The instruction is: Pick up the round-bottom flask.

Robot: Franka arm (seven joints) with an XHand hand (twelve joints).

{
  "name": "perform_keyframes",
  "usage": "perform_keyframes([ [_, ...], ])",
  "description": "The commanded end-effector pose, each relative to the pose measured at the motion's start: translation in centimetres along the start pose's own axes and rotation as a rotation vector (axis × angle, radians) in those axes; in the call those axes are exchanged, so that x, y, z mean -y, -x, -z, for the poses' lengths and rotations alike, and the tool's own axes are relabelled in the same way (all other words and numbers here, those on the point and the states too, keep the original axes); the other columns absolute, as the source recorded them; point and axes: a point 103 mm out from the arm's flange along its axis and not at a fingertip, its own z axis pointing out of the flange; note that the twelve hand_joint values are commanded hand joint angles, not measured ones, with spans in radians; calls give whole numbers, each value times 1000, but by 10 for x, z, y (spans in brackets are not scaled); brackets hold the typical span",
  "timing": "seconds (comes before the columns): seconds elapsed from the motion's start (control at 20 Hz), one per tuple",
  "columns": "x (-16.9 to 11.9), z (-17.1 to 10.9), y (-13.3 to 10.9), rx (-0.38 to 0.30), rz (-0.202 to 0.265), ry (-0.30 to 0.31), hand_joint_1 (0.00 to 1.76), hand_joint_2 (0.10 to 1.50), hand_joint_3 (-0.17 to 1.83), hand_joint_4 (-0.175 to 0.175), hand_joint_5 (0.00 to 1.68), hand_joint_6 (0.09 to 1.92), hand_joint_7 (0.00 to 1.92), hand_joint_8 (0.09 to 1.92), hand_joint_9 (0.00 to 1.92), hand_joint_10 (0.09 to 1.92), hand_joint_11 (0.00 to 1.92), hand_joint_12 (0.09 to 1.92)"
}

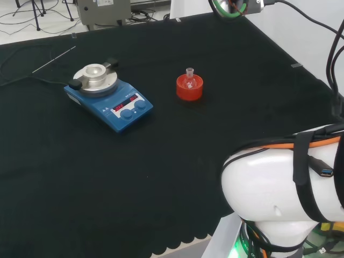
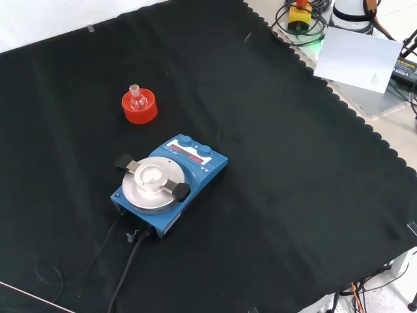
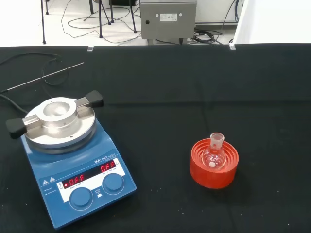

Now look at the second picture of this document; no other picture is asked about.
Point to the clear tape piece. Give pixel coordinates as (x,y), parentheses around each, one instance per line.
(91,29)

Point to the black bench cloth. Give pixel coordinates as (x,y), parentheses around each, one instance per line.
(293,179)

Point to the clear round-bottom flask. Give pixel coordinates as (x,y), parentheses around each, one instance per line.
(138,102)

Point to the yellow stop button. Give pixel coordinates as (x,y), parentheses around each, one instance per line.
(299,17)

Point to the pale board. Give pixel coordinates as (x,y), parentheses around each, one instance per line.
(356,58)

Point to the thin glass rod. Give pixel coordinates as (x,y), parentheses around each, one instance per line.
(36,297)

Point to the blue-base heater with steel plate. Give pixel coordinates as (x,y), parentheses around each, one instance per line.
(195,172)

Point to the black power adapter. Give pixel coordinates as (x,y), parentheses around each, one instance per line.
(405,70)

